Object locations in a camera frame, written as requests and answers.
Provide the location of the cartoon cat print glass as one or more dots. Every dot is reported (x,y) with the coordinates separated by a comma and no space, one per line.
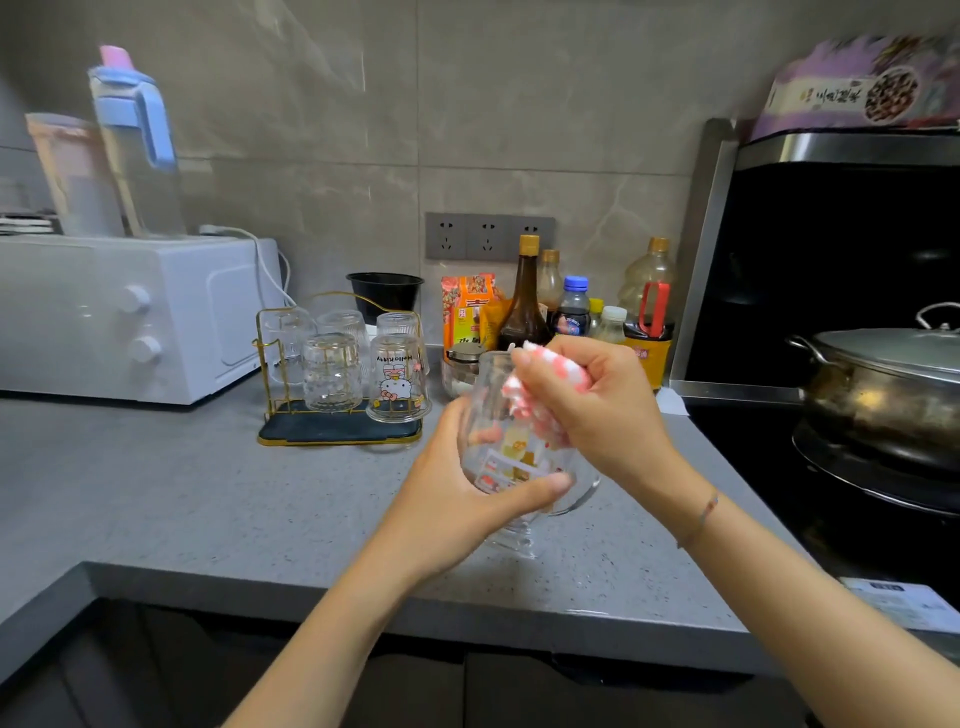
(397,379)

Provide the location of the pink striped cloth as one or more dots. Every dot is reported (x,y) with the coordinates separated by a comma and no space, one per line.
(540,405)

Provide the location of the clear bottle brown cap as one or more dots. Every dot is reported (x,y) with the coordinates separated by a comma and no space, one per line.
(550,281)

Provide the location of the stack of flat coasters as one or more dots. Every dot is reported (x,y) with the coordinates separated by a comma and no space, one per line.
(26,225)

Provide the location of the orange seasoning packet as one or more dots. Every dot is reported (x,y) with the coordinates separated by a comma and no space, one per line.
(466,311)

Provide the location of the glass spice jar steel lid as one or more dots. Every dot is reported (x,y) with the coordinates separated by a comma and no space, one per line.
(465,352)

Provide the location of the embossed ribbed clear glass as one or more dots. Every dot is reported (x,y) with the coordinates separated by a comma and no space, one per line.
(341,322)

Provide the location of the yellow liquid bottle white cap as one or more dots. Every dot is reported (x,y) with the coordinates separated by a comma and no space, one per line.
(613,322)

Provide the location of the small bottle yellow cap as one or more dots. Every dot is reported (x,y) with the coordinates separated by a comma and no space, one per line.
(596,307)

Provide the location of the yellow seasoning pouch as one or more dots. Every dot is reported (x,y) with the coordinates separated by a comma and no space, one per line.
(491,322)

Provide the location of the grey wall socket panel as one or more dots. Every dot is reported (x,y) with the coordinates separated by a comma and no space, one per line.
(489,237)

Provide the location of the clear jug blue lid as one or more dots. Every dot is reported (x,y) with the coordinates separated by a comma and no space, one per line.
(142,187)

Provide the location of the white microwave oven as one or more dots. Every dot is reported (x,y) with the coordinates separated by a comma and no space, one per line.
(127,322)

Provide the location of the stainless steel pot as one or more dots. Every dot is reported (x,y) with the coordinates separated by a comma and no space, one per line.
(877,412)

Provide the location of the short textured glass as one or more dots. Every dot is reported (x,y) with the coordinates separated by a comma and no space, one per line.
(331,371)

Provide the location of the person's left hand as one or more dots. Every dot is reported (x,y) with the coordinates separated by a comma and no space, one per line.
(442,510)

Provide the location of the steel pot lid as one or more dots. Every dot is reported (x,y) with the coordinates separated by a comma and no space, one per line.
(892,351)

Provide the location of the purple food packet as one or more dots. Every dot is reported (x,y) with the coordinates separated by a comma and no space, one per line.
(825,94)

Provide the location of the penguin print glass mug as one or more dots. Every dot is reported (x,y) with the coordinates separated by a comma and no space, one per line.
(487,390)

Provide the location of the white label sticker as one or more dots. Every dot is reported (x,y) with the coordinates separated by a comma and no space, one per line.
(904,604)

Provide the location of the black plastic bowl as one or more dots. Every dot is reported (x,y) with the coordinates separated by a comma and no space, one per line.
(385,292)

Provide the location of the dark brown glass bottle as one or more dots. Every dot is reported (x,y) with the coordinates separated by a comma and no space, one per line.
(523,315)

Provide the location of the person's right hand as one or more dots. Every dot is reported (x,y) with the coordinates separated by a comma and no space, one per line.
(622,420)

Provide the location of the clear container pink lid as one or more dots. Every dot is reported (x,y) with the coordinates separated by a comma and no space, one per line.
(79,187)

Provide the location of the dark bottle blue cap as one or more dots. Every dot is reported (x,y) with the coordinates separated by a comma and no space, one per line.
(574,307)

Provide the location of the white paper towel sheet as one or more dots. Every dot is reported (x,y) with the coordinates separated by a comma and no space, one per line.
(671,403)

